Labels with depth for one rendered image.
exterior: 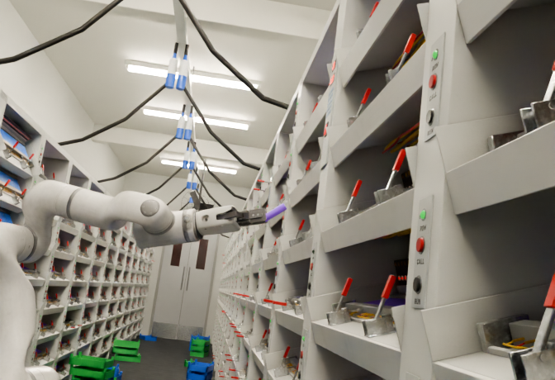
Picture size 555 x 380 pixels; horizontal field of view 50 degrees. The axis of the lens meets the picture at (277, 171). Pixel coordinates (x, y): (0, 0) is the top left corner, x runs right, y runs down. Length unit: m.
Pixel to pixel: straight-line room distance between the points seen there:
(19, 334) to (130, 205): 0.45
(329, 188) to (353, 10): 0.43
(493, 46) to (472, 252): 0.23
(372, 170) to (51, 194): 0.85
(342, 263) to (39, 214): 0.84
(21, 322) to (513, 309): 1.31
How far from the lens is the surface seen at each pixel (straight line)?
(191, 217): 1.51
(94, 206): 1.61
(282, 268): 2.01
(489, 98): 0.69
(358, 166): 1.36
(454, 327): 0.64
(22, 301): 1.72
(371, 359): 0.87
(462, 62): 0.69
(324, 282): 1.32
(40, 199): 1.71
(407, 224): 0.78
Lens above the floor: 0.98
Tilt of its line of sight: 12 degrees up
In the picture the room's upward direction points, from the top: 7 degrees clockwise
